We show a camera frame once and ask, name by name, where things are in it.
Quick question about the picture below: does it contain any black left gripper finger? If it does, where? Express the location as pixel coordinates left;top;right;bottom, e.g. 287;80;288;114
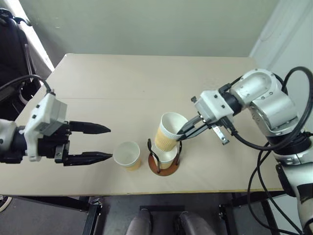
63;151;114;167
69;120;112;135

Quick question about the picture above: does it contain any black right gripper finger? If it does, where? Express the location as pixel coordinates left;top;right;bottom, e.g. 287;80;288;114
176;115;203;136
176;123;213;142

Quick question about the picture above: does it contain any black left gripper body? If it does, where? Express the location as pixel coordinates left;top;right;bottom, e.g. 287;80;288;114
36;120;72;167

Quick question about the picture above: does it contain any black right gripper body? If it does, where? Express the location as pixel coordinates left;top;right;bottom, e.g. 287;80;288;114
195;111;236;145

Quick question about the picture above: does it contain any ribbed tan paper cup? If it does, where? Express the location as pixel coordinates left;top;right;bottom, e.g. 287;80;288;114
156;146;179;170
113;141;142;172
154;112;189;153

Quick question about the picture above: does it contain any black and white shoe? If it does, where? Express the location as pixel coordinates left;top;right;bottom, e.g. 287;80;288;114
0;194;13;213

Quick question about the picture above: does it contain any dark rounded shape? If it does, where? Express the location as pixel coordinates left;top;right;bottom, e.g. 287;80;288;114
125;209;153;235
174;211;217;235

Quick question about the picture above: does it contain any black chair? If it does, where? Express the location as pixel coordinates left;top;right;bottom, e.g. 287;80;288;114
0;7;53;121

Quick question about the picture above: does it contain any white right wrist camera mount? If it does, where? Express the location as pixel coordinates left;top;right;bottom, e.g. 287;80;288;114
190;90;235;123

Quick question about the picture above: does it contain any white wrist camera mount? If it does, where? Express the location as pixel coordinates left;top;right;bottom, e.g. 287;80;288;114
23;93;68;162
190;90;235;123

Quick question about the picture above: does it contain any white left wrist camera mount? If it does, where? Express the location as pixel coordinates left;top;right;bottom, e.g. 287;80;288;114
23;93;68;162

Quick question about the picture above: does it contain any black wire cup holder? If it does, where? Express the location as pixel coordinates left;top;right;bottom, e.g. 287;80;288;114
147;138;183;177

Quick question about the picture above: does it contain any black metal table frame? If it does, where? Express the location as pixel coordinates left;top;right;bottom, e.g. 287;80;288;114
13;192;281;235

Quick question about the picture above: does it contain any black hanging cable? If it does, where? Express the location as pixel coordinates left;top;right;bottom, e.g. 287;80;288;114
246;146;313;235

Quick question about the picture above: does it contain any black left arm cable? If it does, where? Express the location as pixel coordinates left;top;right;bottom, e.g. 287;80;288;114
0;74;56;99

